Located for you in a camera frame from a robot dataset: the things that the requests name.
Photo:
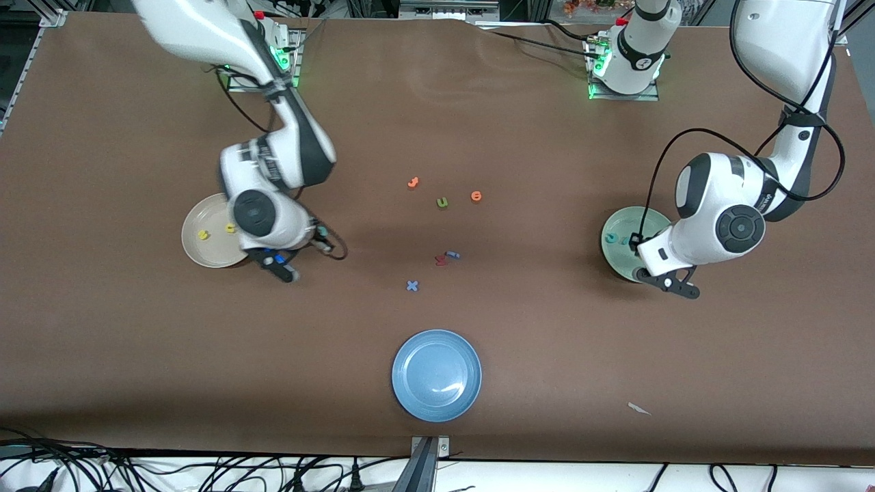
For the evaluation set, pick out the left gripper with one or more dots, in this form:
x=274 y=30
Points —
x=632 y=242

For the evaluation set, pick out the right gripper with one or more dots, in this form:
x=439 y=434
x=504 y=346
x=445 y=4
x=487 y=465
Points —
x=316 y=235

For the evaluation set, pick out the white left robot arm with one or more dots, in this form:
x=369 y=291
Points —
x=724 y=198

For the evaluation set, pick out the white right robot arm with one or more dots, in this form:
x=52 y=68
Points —
x=287 y=147

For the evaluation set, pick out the light green plate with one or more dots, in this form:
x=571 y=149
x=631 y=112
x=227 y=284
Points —
x=629 y=219

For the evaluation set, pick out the beige brown plate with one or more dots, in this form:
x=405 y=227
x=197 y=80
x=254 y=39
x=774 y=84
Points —
x=205 y=254

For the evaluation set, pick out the white paper scrap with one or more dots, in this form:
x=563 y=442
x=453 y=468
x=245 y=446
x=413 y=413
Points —
x=639 y=408

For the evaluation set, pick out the blue plate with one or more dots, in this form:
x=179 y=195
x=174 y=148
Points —
x=437 y=376

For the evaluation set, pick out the orange artificial flowers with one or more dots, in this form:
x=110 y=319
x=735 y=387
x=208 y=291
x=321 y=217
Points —
x=588 y=7

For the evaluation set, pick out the black power plug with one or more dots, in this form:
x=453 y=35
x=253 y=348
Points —
x=355 y=478

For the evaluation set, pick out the small metal bracket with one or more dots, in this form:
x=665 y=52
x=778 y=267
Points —
x=443 y=447

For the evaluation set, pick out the black camera post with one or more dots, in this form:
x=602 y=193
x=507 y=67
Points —
x=418 y=471

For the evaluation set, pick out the grey metal rail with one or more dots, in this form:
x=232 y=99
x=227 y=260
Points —
x=448 y=9

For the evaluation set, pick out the aluminium frame profile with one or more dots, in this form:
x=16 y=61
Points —
x=847 y=27
x=27 y=61

